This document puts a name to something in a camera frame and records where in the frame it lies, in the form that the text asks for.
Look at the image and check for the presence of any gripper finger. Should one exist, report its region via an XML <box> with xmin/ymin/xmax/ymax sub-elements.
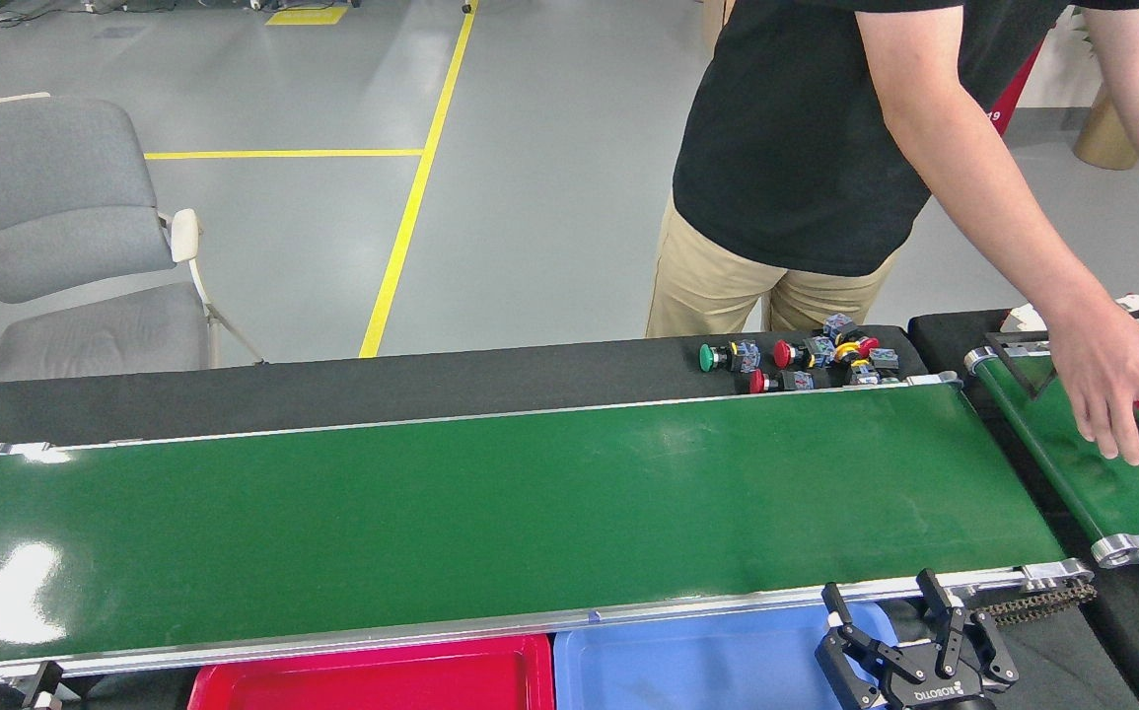
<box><xmin>25</xmin><ymin>661</ymin><xmax>65</xmax><ymax>710</ymax></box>

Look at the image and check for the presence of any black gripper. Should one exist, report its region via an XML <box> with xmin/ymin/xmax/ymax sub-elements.
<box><xmin>816</xmin><ymin>569</ymin><xmax>1019</xmax><ymax>710</ymax></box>

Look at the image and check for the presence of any blue plastic tray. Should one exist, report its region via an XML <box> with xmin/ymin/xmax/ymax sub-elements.
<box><xmin>554</xmin><ymin>603</ymin><xmax>900</xmax><ymax>710</ymax></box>

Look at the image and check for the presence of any short green conveyor belt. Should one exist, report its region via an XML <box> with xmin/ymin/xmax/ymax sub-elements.
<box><xmin>963</xmin><ymin>340</ymin><xmax>1139</xmax><ymax>570</ymax></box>

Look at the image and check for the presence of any red plastic tray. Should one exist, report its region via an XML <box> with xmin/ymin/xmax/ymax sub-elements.
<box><xmin>187</xmin><ymin>636</ymin><xmax>555</xmax><ymax>710</ymax></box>

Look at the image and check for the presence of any long green conveyor belt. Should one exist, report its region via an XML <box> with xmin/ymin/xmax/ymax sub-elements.
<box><xmin>0</xmin><ymin>371</ymin><xmax>1095</xmax><ymax>691</ymax></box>

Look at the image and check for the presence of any person's right hand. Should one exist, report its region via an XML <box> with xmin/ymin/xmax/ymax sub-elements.
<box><xmin>1047</xmin><ymin>286</ymin><xmax>1139</xmax><ymax>464</ymax></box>

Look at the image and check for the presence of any grey padded office chair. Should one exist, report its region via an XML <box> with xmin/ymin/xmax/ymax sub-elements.
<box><xmin>0</xmin><ymin>92</ymin><xmax>269</xmax><ymax>384</ymax></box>

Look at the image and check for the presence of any person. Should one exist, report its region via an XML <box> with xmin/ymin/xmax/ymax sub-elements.
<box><xmin>645</xmin><ymin>0</ymin><xmax>1139</xmax><ymax>341</ymax></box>

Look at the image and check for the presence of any gold plant pot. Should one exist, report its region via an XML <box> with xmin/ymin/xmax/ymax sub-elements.
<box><xmin>1072</xmin><ymin>84</ymin><xmax>1139</xmax><ymax>171</ymax></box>

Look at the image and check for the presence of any red sign stand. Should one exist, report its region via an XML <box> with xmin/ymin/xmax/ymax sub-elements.
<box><xmin>986</xmin><ymin>41</ymin><xmax>1045</xmax><ymax>136</ymax></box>

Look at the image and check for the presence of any black conveyor drive chain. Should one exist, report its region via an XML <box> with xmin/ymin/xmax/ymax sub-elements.
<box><xmin>983</xmin><ymin>582</ymin><xmax>1098</xmax><ymax>624</ymax></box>

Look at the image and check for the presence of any black guide frame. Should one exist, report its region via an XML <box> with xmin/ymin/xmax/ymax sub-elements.
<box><xmin>985</xmin><ymin>330</ymin><xmax>1139</xmax><ymax>398</ymax></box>

